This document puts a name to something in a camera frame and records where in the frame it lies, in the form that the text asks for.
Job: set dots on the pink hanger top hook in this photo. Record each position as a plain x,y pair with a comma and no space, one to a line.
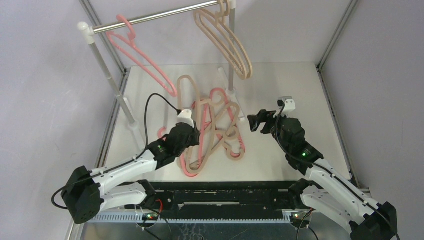
129,40

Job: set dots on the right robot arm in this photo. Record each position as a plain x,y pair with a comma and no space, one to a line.
322,188

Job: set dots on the pink hanger long bar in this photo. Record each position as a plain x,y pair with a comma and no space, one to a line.
216,95

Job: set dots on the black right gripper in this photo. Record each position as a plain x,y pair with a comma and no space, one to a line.
268,120

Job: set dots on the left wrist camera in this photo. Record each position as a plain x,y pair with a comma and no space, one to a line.
185,116

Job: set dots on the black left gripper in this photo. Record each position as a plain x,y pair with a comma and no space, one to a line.
194,133

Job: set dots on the beige hanger large hook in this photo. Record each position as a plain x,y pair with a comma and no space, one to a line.
220,137

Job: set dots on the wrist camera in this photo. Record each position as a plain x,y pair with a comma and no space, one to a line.
286,105
185,116

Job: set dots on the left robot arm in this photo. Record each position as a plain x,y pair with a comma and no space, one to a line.
89,192

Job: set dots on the white clothes rack frame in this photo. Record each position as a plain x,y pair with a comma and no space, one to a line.
89,32

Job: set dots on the aluminium frame post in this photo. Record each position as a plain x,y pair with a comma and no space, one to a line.
349,11
94,18

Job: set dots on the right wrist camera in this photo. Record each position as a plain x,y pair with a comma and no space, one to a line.
286,105

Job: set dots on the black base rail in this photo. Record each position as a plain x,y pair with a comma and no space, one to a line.
226,201

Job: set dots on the aluminium frame post right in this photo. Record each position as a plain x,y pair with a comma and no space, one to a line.
349,11

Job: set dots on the aluminium frame post left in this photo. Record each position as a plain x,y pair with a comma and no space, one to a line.
94,18

